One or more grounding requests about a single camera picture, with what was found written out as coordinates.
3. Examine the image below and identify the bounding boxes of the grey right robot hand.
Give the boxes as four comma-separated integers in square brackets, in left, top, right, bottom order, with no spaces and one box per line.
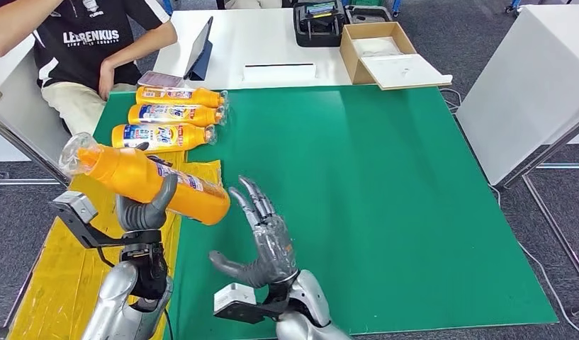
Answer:
[208,176,300,290]

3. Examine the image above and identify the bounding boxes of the person's left hand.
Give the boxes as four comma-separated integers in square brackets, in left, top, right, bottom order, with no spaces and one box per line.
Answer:
[97,59,116,102]

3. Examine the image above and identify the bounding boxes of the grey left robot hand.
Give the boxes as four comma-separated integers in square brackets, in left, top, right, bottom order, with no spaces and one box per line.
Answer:
[115,142,179,233]

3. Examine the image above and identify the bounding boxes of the orange detergent bottle clear cap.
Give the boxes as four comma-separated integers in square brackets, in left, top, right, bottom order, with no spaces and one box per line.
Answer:
[59,132,232,227]
[128,103,226,128]
[111,123,219,154]
[135,86,230,108]

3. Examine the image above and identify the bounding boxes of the clear plastic wrap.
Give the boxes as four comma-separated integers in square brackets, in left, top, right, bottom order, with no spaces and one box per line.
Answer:
[251,215,300,283]

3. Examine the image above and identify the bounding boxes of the person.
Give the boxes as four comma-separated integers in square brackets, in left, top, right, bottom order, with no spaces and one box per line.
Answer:
[0,0,179,137]
[223,0,283,11]

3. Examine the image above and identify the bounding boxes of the smartphone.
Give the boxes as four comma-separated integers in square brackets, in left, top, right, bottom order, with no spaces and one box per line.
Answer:
[137,70,184,89]

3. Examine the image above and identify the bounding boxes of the grey side table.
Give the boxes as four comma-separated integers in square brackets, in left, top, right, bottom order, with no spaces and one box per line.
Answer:
[0,35,73,187]

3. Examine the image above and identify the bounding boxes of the tablet in dark case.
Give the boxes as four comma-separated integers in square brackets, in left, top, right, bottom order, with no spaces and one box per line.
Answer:
[183,16,214,81]

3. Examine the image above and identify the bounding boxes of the yellow taped plastic sheet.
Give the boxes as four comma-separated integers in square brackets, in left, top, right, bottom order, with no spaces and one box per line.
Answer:
[7,151,223,340]

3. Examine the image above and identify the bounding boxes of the green table mat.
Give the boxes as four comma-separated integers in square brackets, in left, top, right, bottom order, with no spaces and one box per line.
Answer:
[7,84,558,340]

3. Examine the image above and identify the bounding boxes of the white flat box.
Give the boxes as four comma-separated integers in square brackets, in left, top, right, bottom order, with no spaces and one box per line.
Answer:
[242,62,317,84]

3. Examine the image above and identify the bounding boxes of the open cardboard box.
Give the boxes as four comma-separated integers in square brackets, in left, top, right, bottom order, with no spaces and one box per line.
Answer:
[339,21,454,91]

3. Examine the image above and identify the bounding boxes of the black tool case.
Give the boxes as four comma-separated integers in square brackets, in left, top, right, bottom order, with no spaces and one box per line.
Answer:
[293,0,347,48]

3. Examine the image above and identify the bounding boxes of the white bag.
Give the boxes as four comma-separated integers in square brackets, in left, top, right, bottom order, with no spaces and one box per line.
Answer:
[352,36,404,58]

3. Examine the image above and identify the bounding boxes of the grey moulded tray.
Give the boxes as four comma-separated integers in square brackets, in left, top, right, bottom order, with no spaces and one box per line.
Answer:
[344,4,393,26]

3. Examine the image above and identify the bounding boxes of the white side table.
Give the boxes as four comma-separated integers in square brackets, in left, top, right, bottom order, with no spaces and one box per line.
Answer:
[456,4,579,186]

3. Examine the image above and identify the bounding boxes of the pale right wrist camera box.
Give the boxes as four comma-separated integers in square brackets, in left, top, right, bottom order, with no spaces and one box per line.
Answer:
[213,283,290,326]

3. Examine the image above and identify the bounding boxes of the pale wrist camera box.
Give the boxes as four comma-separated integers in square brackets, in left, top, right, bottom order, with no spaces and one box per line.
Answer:
[50,191,163,251]
[213,283,290,326]

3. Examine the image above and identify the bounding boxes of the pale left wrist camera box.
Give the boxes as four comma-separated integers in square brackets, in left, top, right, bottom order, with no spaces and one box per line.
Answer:
[50,191,163,251]

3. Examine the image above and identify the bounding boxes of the grey cable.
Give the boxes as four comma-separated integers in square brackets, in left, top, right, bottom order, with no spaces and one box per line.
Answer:
[438,87,461,113]

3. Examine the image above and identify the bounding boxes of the white floor cable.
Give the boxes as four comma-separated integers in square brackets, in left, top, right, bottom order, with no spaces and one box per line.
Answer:
[519,246,579,340]

